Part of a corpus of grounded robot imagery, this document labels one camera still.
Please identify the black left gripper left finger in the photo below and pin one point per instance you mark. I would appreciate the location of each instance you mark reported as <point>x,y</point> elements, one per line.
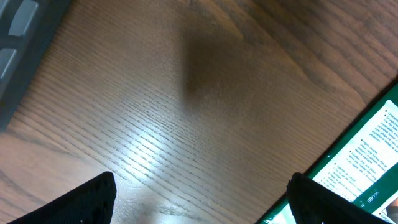
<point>90,203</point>

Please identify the grey plastic mesh basket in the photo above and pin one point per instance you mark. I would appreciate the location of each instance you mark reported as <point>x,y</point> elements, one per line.
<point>27,29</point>

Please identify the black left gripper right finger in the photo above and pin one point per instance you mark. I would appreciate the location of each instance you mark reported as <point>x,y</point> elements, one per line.
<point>312,203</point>

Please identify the green white 3M package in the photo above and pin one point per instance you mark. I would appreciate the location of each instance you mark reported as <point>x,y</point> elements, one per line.
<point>361,166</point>

